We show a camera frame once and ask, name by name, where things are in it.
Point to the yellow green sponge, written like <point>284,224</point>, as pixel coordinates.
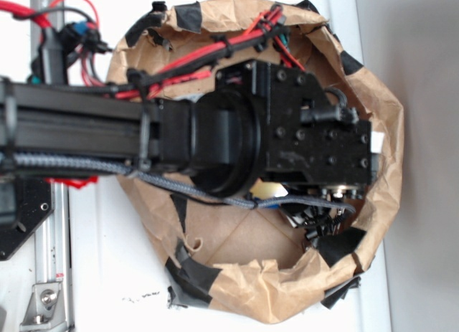
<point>268,190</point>

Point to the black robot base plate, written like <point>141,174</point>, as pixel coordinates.
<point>25,204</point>

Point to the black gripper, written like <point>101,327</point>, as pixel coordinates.
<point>302,137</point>

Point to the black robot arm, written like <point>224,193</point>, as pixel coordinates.
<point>53,134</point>

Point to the aluminium extrusion rail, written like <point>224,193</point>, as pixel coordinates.
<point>52,253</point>

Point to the metal corner bracket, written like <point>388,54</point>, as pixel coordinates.
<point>46,309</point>

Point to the brown paper bag bin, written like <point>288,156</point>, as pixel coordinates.
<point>251,262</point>

